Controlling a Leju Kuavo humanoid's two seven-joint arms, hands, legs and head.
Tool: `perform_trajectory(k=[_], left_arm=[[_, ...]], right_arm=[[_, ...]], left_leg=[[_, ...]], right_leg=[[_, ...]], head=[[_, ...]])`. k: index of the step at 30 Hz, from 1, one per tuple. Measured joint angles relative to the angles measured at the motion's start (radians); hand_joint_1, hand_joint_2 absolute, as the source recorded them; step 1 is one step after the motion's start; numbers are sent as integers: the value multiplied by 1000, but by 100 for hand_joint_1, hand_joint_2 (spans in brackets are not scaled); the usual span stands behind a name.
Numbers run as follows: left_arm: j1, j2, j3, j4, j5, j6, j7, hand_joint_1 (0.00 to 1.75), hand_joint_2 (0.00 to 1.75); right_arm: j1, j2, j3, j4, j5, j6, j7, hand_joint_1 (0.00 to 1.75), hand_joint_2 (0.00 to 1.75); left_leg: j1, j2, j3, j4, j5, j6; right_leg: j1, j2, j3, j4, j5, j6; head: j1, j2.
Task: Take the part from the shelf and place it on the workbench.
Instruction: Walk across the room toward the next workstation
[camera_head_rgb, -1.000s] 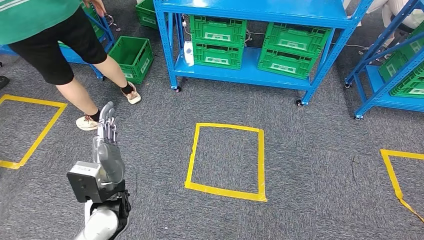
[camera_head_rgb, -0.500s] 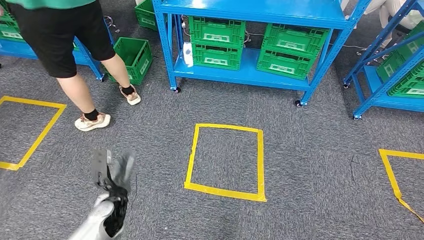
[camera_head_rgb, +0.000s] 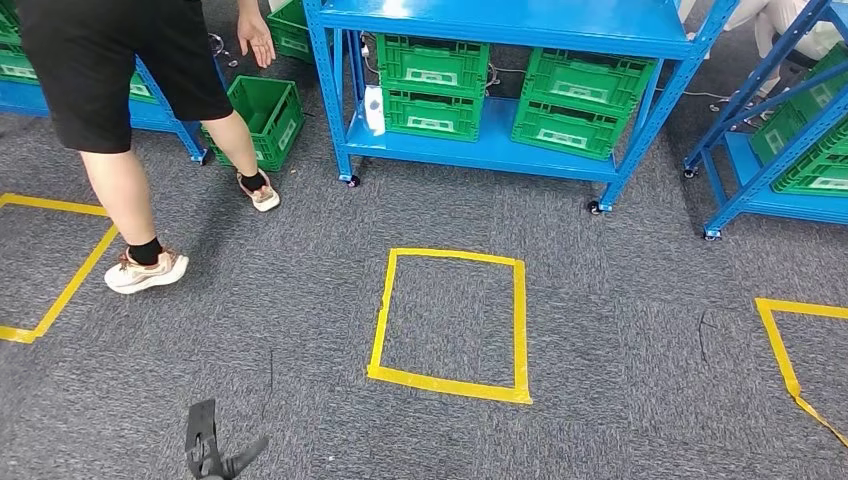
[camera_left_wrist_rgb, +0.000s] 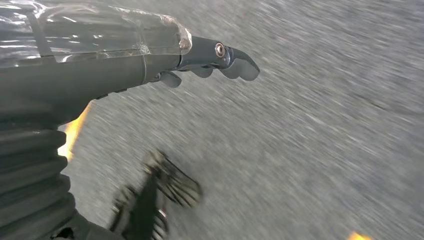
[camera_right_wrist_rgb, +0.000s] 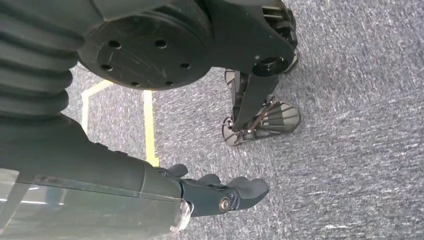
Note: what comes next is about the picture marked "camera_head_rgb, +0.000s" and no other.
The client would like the yellow floor tape square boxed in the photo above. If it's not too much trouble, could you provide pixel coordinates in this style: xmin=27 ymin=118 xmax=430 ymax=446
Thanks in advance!
xmin=0 ymin=192 xmax=121 ymax=346
xmin=366 ymin=247 xmax=534 ymax=406

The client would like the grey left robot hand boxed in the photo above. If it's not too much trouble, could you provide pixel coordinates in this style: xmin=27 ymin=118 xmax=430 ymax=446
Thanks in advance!
xmin=184 ymin=398 xmax=271 ymax=480

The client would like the blue metal shelf rack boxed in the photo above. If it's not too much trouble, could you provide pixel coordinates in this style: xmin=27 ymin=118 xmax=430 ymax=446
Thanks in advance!
xmin=302 ymin=0 xmax=741 ymax=217
xmin=0 ymin=56 xmax=230 ymax=166
xmin=682 ymin=0 xmax=848 ymax=242

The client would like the person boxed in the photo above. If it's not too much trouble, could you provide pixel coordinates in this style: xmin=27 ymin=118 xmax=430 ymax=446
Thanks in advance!
xmin=678 ymin=0 xmax=846 ymax=97
xmin=14 ymin=0 xmax=282 ymax=297

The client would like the green open plastic crate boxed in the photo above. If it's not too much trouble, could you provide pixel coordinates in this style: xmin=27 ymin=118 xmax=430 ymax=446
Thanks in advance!
xmin=200 ymin=74 xmax=307 ymax=174
xmin=266 ymin=0 xmax=317 ymax=66

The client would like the chrome chair base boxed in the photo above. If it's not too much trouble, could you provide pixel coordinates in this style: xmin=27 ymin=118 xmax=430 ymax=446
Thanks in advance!
xmin=207 ymin=33 xmax=240 ymax=70
xmin=708 ymin=91 xmax=776 ymax=130

